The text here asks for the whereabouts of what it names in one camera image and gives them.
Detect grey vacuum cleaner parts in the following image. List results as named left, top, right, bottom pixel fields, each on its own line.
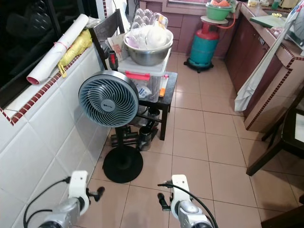
left=110, top=124, right=158, bottom=153

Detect black side table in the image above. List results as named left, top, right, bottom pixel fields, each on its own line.
left=125, top=71, right=178, bottom=142

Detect clear storage box red latches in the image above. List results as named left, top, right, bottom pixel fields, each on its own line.
left=117, top=57, right=170, bottom=103

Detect dark wooden dining chair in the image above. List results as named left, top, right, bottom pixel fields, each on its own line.
left=247, top=87, right=304, bottom=177

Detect large steel mixing bowl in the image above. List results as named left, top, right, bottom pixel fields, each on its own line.
left=123, top=29, right=174, bottom=67

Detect yellow folded cloth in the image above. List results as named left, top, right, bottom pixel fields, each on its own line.
left=57, top=29, right=94, bottom=78

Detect rolled white paper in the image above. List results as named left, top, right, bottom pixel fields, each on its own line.
left=27, top=14, right=91, bottom=86

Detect white leaning board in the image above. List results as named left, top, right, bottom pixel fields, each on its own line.
left=234, top=9, right=304, bottom=113

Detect green red gas cylinder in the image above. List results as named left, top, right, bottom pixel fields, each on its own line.
left=184, top=21, right=221, bottom=74

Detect white plastic bag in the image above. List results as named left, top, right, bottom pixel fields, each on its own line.
left=127, top=24, right=171, bottom=50

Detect dark wooden chair back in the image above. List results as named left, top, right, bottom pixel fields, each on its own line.
left=90, top=9, right=127, bottom=72

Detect brown kitchen cabinet counter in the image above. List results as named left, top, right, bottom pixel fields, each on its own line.
left=224, top=1, right=304, bottom=134

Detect dark window pane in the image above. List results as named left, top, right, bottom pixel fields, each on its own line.
left=0, top=0, right=100, bottom=109

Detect clear plastic egg carton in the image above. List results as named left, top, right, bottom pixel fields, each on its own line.
left=132, top=8, right=170, bottom=31

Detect green plastic basin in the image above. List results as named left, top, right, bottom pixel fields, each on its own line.
left=205, top=1, right=236, bottom=21

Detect green cutting board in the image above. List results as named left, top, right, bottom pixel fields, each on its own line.
left=250, top=15, right=288, bottom=29

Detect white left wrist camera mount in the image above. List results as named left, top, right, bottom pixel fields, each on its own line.
left=68, top=171, right=89, bottom=215

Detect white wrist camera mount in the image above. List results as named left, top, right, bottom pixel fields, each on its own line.
left=68, top=171, right=89, bottom=215
left=171, top=174, right=191, bottom=219

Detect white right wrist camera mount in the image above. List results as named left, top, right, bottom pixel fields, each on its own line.
left=171, top=174, right=191, bottom=219

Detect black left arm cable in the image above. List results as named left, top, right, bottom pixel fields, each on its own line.
left=23, top=177, right=72, bottom=228

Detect grey pedestal fan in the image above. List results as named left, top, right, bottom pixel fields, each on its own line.
left=78, top=71, right=140, bottom=184

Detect red grey vacuum handle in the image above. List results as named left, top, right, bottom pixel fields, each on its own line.
left=108, top=49, right=121, bottom=67

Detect orange gas hose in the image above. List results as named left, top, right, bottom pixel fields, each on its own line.
left=218, top=13, right=241, bottom=30

